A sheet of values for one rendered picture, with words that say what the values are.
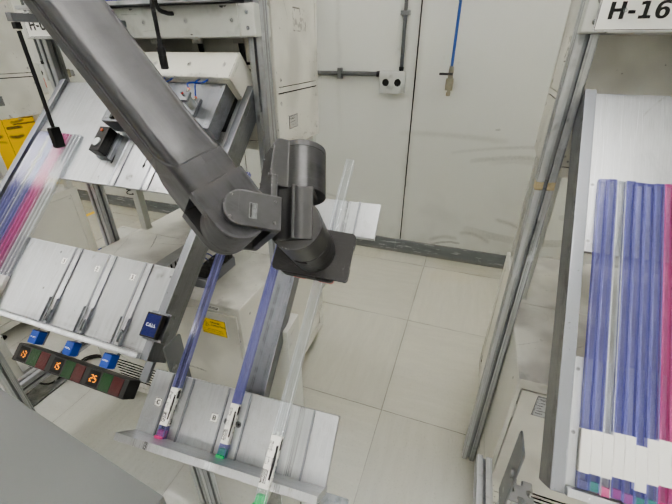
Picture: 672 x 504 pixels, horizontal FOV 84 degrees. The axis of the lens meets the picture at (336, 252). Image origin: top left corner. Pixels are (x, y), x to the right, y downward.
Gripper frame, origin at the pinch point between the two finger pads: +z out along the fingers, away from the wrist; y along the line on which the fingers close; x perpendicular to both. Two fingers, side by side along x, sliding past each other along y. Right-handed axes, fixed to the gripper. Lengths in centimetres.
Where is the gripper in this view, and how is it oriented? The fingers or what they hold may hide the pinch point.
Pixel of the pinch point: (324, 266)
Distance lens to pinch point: 57.5
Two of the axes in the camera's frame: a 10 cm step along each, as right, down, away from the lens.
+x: -2.2, 9.5, -2.4
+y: -9.7, -1.8, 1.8
